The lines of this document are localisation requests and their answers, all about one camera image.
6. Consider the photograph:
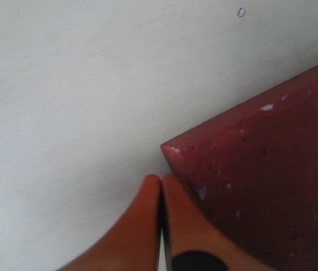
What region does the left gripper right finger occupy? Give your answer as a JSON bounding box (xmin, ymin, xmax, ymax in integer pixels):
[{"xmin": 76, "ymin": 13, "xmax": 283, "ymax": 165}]
[{"xmin": 162, "ymin": 174, "xmax": 272, "ymax": 270}]

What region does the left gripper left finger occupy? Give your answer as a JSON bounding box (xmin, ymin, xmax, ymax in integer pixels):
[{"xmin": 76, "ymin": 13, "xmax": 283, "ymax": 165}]
[{"xmin": 60, "ymin": 174, "xmax": 161, "ymax": 271}]

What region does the large red brick front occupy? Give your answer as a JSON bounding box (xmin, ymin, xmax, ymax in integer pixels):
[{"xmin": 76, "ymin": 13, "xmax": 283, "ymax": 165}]
[{"xmin": 161, "ymin": 65, "xmax": 318, "ymax": 270}]

